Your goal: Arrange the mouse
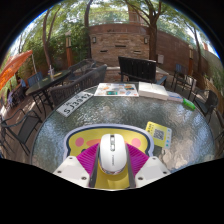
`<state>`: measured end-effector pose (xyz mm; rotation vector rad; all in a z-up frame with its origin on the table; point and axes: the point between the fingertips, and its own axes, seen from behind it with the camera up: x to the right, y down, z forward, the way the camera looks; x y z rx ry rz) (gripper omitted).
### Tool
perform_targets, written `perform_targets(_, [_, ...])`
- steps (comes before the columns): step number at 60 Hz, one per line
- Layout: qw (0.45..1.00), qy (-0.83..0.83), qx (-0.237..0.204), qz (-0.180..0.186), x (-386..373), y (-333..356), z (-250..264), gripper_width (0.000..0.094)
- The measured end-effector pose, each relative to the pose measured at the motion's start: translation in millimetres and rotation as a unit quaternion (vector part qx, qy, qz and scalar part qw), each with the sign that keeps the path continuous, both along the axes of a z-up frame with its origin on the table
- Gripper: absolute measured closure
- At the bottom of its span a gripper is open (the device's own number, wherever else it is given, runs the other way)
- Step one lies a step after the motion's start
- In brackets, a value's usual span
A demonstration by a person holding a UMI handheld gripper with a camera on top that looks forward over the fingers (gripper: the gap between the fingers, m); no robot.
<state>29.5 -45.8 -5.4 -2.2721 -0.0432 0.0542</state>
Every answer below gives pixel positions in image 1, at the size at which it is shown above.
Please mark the wooden lamp post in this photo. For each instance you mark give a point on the wooden lamp post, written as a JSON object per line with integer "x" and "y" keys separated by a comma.
{"x": 68, "y": 53}
{"x": 191, "y": 61}

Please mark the white licence plate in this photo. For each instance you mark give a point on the white licence plate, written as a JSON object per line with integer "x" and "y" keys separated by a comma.
{"x": 74, "y": 104}

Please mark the stone planter box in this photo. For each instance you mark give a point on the stone planter box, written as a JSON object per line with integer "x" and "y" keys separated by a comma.
{"x": 111, "y": 71}

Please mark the person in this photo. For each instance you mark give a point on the person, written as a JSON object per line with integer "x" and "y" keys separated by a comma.
{"x": 20, "y": 85}

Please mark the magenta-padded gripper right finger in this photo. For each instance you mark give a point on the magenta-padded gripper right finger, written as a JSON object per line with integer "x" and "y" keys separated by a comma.
{"x": 140, "y": 160}

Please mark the yellow printed card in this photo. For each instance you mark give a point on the yellow printed card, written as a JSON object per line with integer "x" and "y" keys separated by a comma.
{"x": 159, "y": 134}

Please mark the orange patio umbrella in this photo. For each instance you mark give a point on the orange patio umbrella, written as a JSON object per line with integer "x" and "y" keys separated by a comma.
{"x": 13, "y": 68}

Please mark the white computer mouse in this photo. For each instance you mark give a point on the white computer mouse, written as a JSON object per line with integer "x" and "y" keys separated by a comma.
{"x": 112, "y": 155}

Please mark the black wall lamp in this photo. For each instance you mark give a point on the black wall lamp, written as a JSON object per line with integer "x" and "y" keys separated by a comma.
{"x": 146, "y": 40}
{"x": 94, "y": 39}

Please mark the round dark patio table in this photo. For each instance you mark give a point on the round dark patio table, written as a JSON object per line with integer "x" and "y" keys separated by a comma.
{"x": 46, "y": 83}

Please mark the colourful printed sheet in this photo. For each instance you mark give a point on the colourful printed sheet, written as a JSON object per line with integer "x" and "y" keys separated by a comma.
{"x": 116, "y": 90}

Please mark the black slatted wooden chair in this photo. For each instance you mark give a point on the black slatted wooden chair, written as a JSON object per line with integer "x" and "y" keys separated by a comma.
{"x": 136, "y": 68}

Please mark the grey wall utility box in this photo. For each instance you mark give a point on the grey wall utility box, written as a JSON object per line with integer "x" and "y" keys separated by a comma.
{"x": 160, "y": 58}

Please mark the green wipes packet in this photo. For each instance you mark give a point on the green wipes packet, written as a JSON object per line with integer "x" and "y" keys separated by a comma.
{"x": 188, "y": 104}

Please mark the large forked tree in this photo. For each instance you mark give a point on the large forked tree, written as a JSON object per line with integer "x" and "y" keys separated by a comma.
{"x": 152, "y": 40}

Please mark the black mesh metal chair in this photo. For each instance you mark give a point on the black mesh metal chair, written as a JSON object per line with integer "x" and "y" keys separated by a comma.
{"x": 28, "y": 126}
{"x": 208, "y": 101}

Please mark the yellow chick-shaped mouse pad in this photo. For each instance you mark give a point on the yellow chick-shaped mouse pad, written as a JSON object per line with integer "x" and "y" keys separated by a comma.
{"x": 83, "y": 136}

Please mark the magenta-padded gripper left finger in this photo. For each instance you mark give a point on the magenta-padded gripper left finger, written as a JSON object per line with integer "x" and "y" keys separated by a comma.
{"x": 85, "y": 160}

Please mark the white and blue flat box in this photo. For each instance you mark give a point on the white and blue flat box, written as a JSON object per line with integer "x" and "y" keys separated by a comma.
{"x": 175, "y": 97}

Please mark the dark wicker chair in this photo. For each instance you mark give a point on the dark wicker chair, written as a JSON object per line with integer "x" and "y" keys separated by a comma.
{"x": 83, "y": 83}
{"x": 81, "y": 65}

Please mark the dark blue-backed chair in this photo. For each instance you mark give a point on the dark blue-backed chair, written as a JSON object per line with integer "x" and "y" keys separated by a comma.
{"x": 34, "y": 79}
{"x": 180, "y": 70}

